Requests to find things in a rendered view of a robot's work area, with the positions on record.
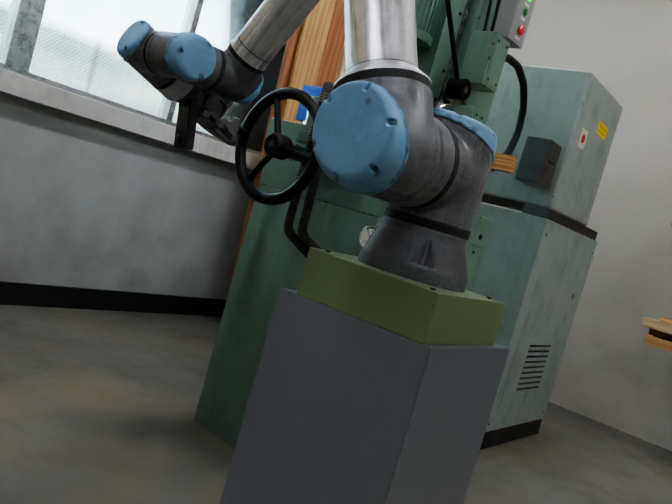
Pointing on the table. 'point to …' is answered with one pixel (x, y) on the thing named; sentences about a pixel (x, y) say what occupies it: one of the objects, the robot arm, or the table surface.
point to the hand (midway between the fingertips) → (231, 144)
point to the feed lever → (456, 88)
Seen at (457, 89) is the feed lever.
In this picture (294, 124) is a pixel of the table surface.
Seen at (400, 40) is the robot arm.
